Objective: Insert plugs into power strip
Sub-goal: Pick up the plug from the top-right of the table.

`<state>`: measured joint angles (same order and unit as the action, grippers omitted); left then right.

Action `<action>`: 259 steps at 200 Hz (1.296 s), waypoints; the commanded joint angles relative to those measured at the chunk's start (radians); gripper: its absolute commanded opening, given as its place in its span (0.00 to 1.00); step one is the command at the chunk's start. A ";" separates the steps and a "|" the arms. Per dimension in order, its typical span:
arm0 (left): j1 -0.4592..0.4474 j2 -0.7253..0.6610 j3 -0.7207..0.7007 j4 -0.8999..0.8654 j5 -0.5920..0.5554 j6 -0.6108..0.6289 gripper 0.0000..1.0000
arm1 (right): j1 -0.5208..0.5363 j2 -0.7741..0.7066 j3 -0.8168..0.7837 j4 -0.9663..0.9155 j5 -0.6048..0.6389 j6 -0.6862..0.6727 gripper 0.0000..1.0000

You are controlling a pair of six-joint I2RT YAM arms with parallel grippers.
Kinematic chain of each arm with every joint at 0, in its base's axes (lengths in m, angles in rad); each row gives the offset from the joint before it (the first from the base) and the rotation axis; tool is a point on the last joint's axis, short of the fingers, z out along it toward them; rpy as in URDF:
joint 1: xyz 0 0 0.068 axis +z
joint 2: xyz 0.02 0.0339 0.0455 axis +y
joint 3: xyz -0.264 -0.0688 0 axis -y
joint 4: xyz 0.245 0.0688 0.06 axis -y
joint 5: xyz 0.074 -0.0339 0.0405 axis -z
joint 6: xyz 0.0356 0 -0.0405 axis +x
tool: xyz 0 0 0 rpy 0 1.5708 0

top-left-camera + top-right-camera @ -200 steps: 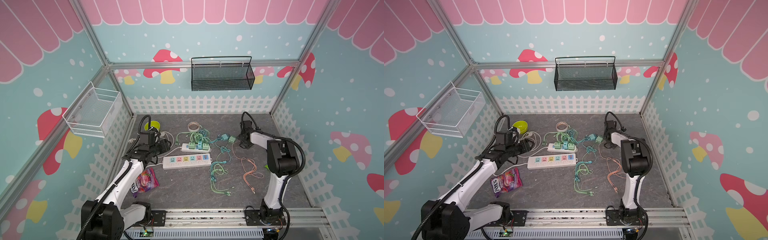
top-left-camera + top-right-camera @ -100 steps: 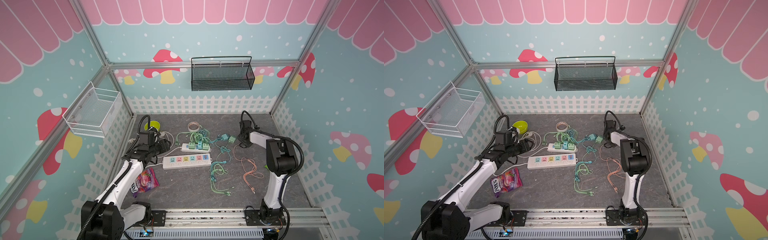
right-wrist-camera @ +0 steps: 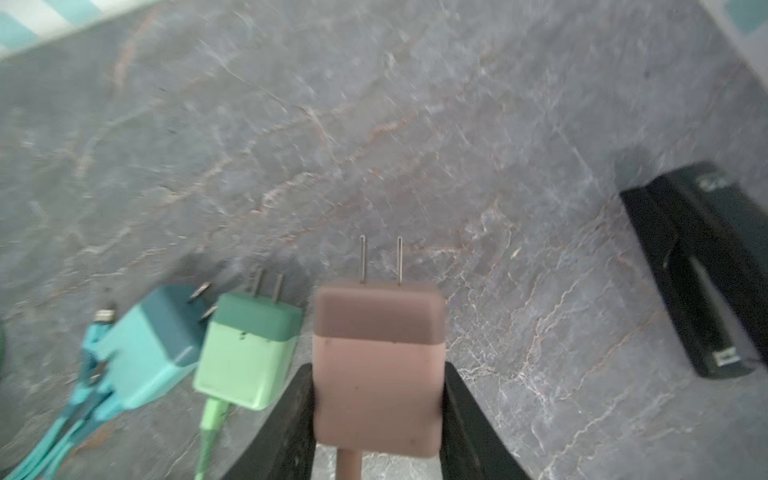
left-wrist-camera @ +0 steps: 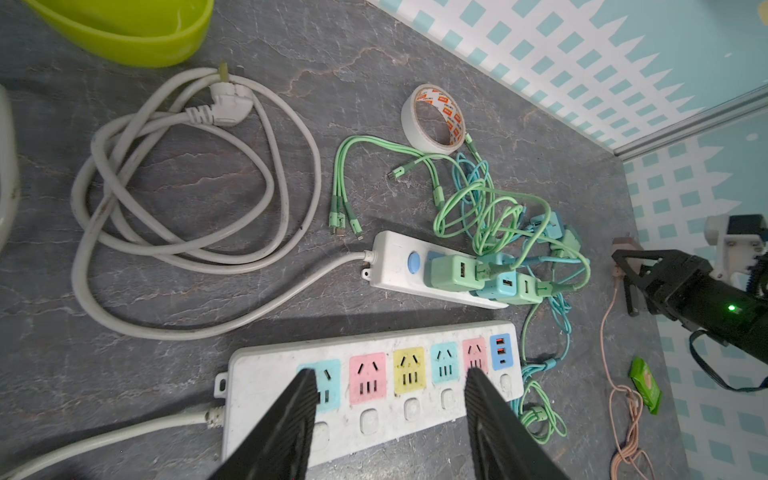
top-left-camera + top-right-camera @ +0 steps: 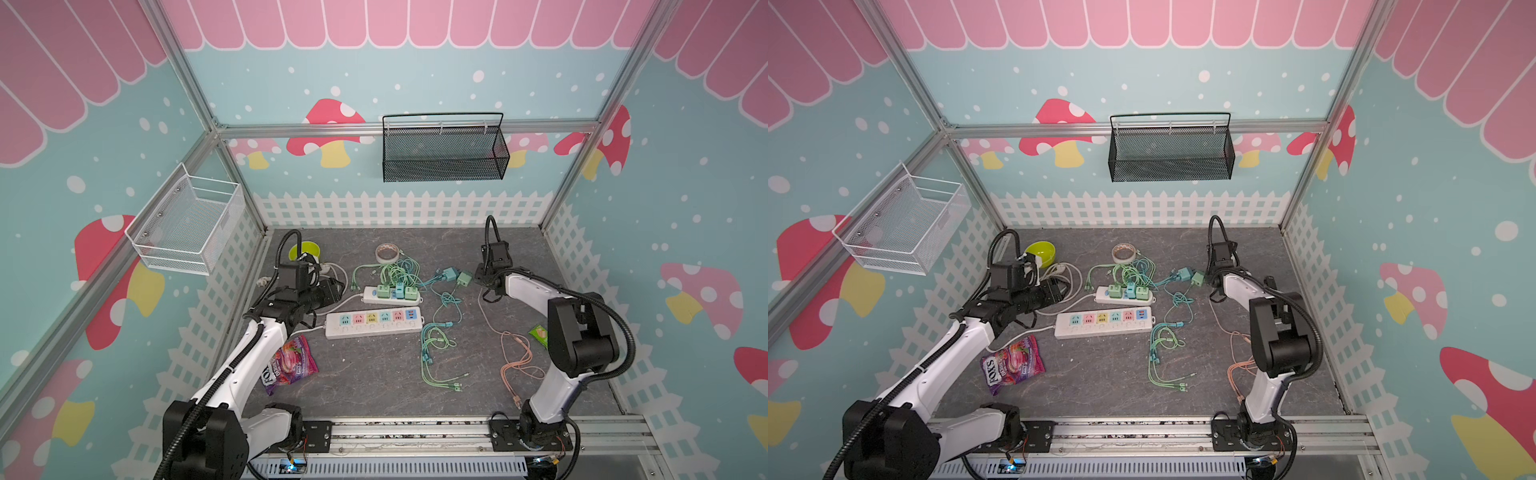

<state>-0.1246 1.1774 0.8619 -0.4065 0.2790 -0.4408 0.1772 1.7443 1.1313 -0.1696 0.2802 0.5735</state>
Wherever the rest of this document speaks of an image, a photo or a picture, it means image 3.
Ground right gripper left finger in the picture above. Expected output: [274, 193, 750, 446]
[223, 363, 317, 480]

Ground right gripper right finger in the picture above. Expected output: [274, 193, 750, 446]
[439, 362, 531, 480]

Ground pink charger plug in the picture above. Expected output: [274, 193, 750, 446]
[312, 238, 448, 458]

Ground green charging cables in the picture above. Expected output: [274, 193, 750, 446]
[0, 308, 235, 480]

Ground black stapler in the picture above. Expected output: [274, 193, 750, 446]
[620, 161, 767, 380]

